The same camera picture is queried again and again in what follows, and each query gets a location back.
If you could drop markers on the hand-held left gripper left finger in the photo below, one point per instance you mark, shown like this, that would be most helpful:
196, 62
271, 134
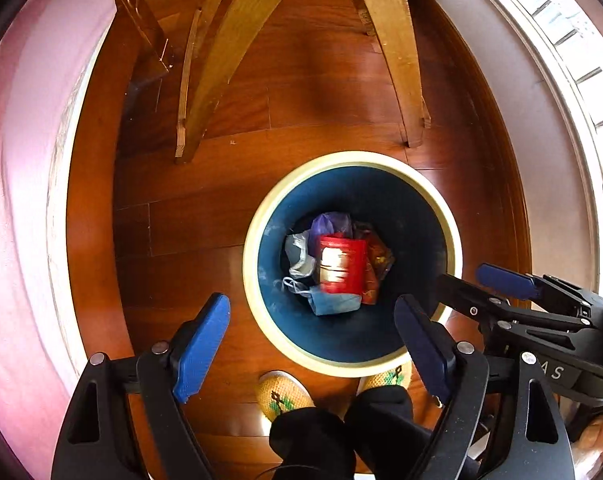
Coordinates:
201, 350

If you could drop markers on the purple plastic bag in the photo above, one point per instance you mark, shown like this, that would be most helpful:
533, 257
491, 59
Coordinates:
326, 225

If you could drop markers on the red packet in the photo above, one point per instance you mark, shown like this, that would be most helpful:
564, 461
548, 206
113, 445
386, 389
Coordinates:
341, 265

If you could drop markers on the cream rimmed blue trash bin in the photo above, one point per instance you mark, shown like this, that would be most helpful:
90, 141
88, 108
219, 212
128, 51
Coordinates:
411, 240

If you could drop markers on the orange snack packet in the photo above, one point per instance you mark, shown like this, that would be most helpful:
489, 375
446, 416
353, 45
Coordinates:
379, 260

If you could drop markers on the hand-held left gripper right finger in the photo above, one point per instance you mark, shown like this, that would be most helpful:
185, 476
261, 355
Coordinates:
421, 350

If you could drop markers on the white tissue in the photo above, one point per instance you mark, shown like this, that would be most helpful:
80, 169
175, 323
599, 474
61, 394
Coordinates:
299, 255

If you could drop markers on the person's black trousers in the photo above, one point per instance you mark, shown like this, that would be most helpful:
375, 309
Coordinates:
306, 440

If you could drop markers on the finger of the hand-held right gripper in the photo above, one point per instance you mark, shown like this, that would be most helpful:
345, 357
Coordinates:
506, 280
469, 297

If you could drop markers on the blue face mask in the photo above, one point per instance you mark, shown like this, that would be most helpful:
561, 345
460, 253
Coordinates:
331, 305

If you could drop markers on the metal window grille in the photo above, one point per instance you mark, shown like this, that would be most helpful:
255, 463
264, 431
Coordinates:
589, 75

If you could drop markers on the wooden chair legs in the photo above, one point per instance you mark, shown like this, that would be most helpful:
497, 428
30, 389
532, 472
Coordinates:
241, 50

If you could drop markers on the person's right hand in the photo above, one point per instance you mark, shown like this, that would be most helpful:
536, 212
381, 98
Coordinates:
599, 430

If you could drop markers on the yellow knitted slipper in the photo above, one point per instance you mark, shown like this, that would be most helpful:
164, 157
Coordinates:
386, 377
281, 395

